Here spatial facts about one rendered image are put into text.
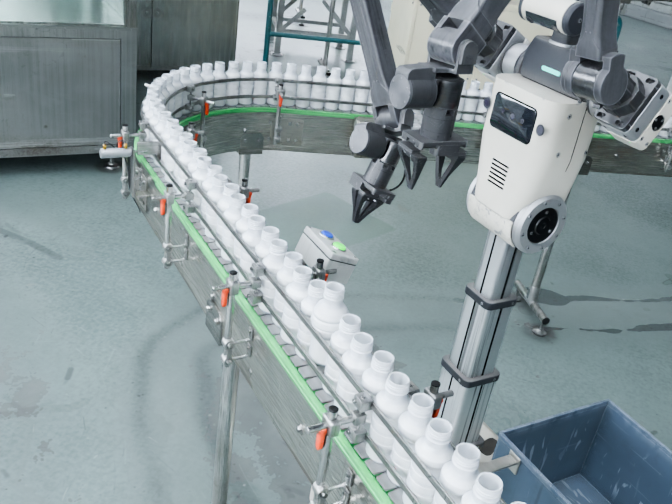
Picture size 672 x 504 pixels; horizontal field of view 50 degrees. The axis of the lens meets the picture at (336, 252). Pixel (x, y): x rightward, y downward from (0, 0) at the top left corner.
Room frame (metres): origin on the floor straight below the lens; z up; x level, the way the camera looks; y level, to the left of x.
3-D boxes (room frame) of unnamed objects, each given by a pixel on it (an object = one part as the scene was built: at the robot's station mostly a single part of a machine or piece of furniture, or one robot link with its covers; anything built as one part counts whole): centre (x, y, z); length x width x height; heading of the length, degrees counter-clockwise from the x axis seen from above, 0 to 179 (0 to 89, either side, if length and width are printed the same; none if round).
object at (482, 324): (1.71, -0.43, 0.74); 0.11 x 0.11 x 0.40; 32
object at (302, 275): (1.27, 0.06, 1.08); 0.06 x 0.06 x 0.17
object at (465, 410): (1.71, -0.43, 0.49); 0.13 x 0.13 x 0.40; 32
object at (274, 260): (1.37, 0.12, 1.08); 0.06 x 0.06 x 0.17
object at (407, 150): (1.23, -0.13, 1.44); 0.07 x 0.07 x 0.09; 32
